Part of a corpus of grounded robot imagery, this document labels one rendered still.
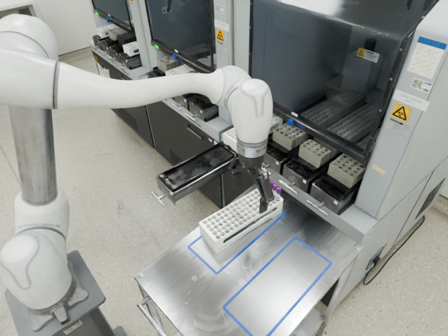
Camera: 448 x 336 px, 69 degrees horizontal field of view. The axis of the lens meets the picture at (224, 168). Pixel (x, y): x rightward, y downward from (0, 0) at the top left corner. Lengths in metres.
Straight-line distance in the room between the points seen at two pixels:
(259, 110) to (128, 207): 1.74
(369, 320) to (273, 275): 1.03
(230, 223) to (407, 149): 0.60
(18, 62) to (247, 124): 0.51
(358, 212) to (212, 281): 0.66
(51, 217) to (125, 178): 1.50
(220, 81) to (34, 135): 0.52
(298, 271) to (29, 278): 0.78
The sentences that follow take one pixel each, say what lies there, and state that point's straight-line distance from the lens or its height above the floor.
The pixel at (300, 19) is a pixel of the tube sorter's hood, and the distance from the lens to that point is 1.23.
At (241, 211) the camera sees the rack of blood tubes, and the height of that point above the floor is 0.87.
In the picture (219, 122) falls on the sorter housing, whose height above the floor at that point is 0.73.
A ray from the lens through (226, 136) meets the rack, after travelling 1.48.
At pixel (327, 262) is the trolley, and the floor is 0.82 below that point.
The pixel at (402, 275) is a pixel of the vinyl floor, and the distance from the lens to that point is 2.23.
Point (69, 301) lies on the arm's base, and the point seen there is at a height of 0.72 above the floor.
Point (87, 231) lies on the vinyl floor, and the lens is 2.39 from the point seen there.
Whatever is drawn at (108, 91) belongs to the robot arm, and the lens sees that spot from 0.77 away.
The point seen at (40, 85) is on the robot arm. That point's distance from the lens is 0.75.
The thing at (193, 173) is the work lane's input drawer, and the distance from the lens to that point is 1.39.
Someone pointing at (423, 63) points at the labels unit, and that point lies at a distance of 1.06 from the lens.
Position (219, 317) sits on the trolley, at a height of 0.82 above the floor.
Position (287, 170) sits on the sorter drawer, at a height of 0.79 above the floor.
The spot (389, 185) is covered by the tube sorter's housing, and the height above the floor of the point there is 0.92.
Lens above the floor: 1.75
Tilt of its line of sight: 42 degrees down
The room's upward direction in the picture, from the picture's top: 2 degrees counter-clockwise
